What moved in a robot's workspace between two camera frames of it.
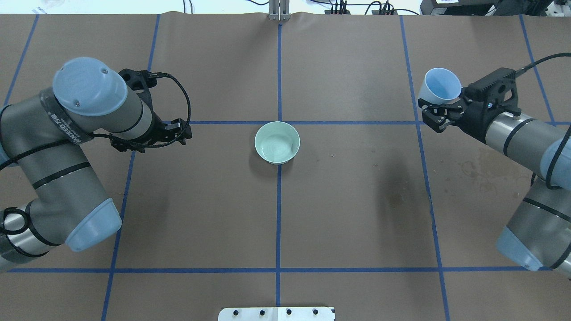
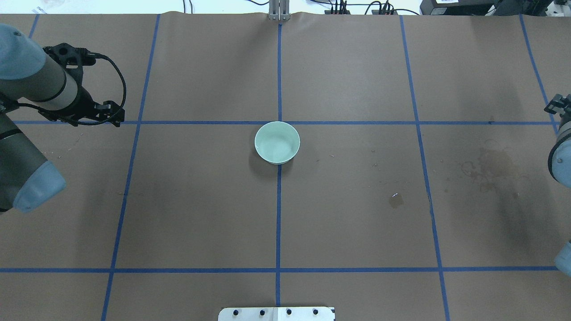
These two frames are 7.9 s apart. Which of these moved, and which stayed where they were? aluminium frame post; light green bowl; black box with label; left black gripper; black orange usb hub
Moved: left black gripper
Stayed: light green bowl; aluminium frame post; black orange usb hub; black box with label
